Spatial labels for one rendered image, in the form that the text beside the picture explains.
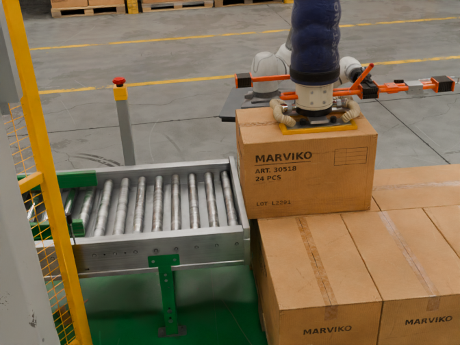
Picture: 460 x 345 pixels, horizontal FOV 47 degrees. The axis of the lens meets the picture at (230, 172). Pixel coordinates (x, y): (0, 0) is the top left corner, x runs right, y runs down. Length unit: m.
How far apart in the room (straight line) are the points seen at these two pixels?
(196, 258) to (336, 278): 0.64
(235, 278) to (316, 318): 1.00
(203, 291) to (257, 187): 0.78
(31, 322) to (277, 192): 1.27
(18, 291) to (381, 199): 1.79
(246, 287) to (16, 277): 1.65
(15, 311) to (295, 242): 1.24
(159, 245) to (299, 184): 0.69
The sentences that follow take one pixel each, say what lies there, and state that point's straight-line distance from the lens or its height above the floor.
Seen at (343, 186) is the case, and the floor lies 0.69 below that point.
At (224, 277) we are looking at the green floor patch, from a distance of 3.04.
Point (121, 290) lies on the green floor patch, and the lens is 3.04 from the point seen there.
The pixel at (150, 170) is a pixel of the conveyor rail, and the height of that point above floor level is 0.58.
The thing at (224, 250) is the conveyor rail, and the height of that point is 0.49.
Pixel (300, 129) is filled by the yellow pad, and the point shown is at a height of 0.96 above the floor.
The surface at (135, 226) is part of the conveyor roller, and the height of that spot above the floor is 0.55.
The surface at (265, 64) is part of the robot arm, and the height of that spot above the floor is 1.00.
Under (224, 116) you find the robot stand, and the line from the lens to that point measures 3.11.
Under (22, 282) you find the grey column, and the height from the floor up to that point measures 1.02.
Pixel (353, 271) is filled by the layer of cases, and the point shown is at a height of 0.54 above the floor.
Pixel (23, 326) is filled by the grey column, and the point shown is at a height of 0.86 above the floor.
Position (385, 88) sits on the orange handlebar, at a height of 1.09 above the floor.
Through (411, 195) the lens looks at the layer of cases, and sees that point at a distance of 2.81.
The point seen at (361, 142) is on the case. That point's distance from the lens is 2.44.
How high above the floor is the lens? 1.96
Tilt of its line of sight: 29 degrees down
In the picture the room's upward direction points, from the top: 2 degrees counter-clockwise
